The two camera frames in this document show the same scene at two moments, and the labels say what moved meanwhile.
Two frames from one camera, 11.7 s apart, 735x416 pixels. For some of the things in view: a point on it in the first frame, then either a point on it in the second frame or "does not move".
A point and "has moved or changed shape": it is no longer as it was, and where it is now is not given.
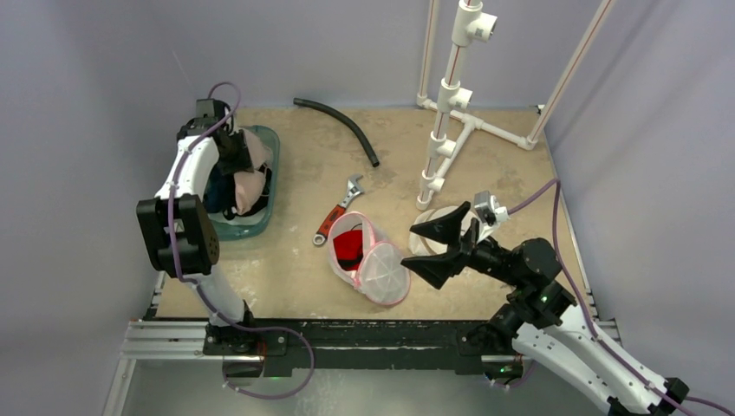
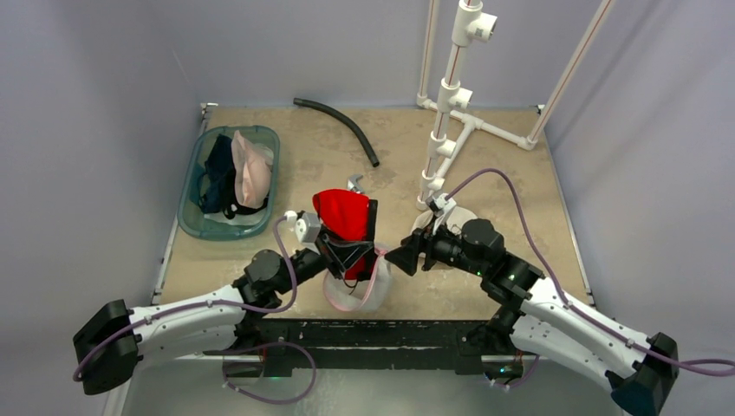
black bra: x=263 y=202 -> x=230 y=207
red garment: x=348 y=247 has moved or changed shape
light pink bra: x=250 y=186 does not move
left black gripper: x=243 y=162 -> x=339 y=256
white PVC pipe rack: x=471 y=23 does not move
